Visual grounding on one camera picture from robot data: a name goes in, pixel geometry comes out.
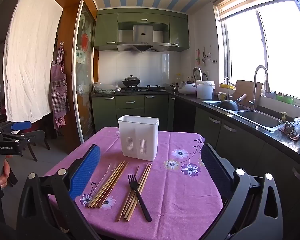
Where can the sliding glass door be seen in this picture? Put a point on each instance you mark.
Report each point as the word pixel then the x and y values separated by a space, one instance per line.
pixel 85 80

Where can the steel range hood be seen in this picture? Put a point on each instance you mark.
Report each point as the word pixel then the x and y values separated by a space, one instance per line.
pixel 143 33

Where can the small steel faucet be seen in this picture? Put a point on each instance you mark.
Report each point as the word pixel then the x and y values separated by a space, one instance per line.
pixel 229 80

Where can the person's left hand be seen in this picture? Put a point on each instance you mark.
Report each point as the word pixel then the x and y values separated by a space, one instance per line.
pixel 3 174

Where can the green drawer base cabinet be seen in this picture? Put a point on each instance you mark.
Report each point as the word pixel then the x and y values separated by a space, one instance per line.
pixel 130 107

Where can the dark wooden chair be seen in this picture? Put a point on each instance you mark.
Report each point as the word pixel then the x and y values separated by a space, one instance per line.
pixel 33 152

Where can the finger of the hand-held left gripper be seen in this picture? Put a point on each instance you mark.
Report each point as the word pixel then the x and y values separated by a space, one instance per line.
pixel 21 125
pixel 33 136

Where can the kitchen window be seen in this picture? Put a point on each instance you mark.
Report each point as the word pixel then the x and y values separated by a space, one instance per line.
pixel 240 42

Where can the green wall cabinets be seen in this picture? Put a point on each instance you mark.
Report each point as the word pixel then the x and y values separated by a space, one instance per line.
pixel 105 30

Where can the green plastic container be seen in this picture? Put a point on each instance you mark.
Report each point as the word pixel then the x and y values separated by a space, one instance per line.
pixel 285 98

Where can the patterned rag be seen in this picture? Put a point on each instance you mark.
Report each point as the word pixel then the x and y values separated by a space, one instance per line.
pixel 290 131

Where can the patterned end wooden chopstick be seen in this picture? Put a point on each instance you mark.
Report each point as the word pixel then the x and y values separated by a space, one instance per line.
pixel 122 208
pixel 143 172

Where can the white hanging sheet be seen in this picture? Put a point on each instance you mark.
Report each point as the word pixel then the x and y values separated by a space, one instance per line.
pixel 30 55

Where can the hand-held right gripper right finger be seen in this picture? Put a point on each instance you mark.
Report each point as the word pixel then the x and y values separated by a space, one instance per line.
pixel 215 171

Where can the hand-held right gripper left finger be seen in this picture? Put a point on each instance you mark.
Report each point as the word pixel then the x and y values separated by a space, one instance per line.
pixel 86 172

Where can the yellow mug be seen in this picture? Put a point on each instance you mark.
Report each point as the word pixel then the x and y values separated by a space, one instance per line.
pixel 222 96

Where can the clear plastic bag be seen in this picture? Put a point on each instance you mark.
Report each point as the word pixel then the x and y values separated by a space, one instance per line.
pixel 105 87

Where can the black wok with lid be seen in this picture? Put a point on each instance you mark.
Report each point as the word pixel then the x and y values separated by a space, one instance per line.
pixel 131 80

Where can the plain brown wooden chopstick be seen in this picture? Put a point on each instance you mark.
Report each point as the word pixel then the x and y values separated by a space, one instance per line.
pixel 148 172
pixel 145 172

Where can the white slotted utensil holder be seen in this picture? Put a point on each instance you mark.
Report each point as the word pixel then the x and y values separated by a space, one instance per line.
pixel 137 140

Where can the bundle of wooden chopsticks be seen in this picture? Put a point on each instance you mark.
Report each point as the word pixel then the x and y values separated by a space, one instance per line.
pixel 110 182

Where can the tall steel faucet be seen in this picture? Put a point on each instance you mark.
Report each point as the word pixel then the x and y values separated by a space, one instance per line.
pixel 267 80

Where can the dark stone countertop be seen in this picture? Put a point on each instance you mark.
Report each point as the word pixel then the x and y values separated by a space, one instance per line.
pixel 277 140

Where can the wooden cutting board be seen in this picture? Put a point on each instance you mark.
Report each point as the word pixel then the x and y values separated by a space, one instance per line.
pixel 245 87

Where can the yellow drain basket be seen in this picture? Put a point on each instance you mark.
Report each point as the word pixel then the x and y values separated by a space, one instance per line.
pixel 227 86

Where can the purple floral tablecloth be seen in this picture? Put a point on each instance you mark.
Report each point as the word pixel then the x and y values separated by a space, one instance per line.
pixel 180 200

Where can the purple checkered apron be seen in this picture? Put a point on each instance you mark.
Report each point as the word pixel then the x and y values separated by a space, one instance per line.
pixel 58 87

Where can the clear plastic spoon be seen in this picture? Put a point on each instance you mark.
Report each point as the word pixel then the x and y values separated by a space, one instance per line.
pixel 110 168

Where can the white plastic bucket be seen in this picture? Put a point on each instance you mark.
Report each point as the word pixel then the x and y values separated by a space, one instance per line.
pixel 204 91

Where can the white rice cooker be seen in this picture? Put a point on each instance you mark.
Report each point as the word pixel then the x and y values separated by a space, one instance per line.
pixel 187 88

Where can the pink wall hanging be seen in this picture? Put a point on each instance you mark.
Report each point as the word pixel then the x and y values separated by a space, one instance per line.
pixel 198 56

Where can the soap pump bottle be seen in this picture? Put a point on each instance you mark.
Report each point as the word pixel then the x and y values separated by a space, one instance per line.
pixel 283 120

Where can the black plastic fork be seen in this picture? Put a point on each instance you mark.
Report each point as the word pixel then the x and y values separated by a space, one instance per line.
pixel 142 205

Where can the gas stove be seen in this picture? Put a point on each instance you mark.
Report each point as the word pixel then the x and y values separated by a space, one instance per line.
pixel 152 88

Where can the double steel sink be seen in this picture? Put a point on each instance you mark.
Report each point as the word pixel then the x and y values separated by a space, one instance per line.
pixel 257 118

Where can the long green base cabinet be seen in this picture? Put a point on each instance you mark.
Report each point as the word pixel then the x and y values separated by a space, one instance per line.
pixel 240 140

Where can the beige roller blind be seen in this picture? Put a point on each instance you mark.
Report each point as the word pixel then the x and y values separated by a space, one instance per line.
pixel 252 0

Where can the white wall socket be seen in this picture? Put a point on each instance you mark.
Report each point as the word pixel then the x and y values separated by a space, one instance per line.
pixel 206 73

